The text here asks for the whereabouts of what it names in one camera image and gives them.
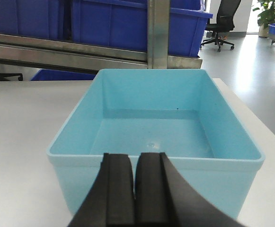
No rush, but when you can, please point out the blue bin under shelf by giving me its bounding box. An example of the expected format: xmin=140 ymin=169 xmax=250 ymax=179
xmin=31 ymin=69 xmax=96 ymax=81

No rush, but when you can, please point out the light blue plastic box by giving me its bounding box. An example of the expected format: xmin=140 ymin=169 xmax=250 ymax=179
xmin=47 ymin=69 xmax=265 ymax=218

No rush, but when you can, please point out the black office chair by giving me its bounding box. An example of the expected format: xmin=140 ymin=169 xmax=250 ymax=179
xmin=200 ymin=0 xmax=241 ymax=52

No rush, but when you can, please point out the metal shelf rack frame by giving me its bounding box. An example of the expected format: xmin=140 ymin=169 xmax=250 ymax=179
xmin=0 ymin=0 xmax=203 ymax=73

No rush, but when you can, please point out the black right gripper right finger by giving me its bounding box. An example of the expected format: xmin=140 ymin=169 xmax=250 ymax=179
xmin=135 ymin=153 xmax=242 ymax=227

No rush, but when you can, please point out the green potted plant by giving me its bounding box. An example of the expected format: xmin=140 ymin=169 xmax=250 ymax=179
xmin=252 ymin=0 xmax=275 ymax=38

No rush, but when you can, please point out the large blue storage bin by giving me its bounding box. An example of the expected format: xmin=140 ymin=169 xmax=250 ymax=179
xmin=71 ymin=0 xmax=213 ymax=57

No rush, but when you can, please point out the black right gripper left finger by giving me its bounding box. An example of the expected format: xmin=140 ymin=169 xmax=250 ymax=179
xmin=68 ymin=153 xmax=135 ymax=227

